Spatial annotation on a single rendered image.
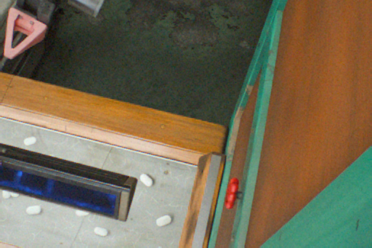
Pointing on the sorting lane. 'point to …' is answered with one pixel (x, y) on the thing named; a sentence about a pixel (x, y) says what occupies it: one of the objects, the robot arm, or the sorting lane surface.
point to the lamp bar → (66, 182)
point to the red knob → (232, 193)
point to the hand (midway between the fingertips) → (10, 52)
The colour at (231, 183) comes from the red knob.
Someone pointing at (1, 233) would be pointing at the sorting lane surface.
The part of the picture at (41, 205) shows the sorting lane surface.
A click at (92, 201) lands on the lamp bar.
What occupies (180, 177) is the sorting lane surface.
